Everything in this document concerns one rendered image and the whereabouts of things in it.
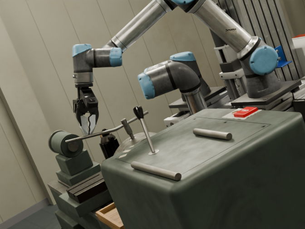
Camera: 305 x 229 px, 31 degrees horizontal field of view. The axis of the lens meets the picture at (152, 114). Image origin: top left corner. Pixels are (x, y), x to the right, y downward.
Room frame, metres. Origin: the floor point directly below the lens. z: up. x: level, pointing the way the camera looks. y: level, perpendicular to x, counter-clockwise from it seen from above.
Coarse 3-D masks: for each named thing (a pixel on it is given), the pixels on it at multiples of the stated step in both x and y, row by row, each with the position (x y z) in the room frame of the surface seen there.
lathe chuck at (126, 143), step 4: (148, 132) 2.12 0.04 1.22; (152, 132) 2.14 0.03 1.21; (136, 136) 2.08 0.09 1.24; (140, 136) 2.06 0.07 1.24; (124, 140) 2.10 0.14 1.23; (128, 140) 2.08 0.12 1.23; (132, 140) 2.05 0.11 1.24; (120, 144) 2.10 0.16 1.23; (124, 144) 2.06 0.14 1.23; (128, 144) 2.04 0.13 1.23; (120, 148) 2.07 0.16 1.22; (124, 148) 2.04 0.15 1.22; (116, 152) 2.07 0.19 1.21
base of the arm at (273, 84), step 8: (272, 72) 2.26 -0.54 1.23; (248, 80) 2.27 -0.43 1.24; (256, 80) 2.24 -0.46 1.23; (264, 80) 2.23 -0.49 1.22; (272, 80) 2.23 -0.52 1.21; (248, 88) 2.28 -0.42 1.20; (256, 88) 2.24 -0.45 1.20; (264, 88) 2.23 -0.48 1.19; (272, 88) 2.22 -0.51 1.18; (248, 96) 2.29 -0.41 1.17; (256, 96) 2.24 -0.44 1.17
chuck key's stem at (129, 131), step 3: (123, 120) 2.06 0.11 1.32; (126, 120) 2.07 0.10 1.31; (123, 123) 2.06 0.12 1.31; (126, 123) 2.06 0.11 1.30; (126, 126) 2.06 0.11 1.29; (129, 126) 2.07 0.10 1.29; (126, 129) 2.06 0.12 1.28; (129, 129) 2.06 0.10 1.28; (129, 132) 2.06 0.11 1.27; (132, 132) 2.07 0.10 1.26; (129, 135) 2.07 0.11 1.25; (132, 135) 2.07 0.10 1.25; (132, 138) 2.07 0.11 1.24
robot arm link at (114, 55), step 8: (104, 48) 2.17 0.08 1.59; (112, 48) 2.16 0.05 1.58; (120, 48) 2.17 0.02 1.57; (96, 56) 2.14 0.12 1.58; (104, 56) 2.13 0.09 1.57; (112, 56) 2.13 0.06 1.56; (120, 56) 2.14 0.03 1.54; (96, 64) 2.14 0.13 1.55; (104, 64) 2.14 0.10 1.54; (112, 64) 2.14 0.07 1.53; (120, 64) 2.15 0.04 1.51
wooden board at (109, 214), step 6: (114, 204) 2.40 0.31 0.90; (102, 210) 2.37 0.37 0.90; (108, 210) 2.38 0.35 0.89; (114, 210) 2.36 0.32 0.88; (102, 216) 2.29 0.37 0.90; (108, 216) 2.31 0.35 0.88; (114, 216) 2.29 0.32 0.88; (108, 222) 2.23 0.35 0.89; (114, 222) 2.17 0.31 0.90; (120, 222) 2.20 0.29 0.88; (114, 228) 2.18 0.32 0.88; (120, 228) 2.10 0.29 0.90
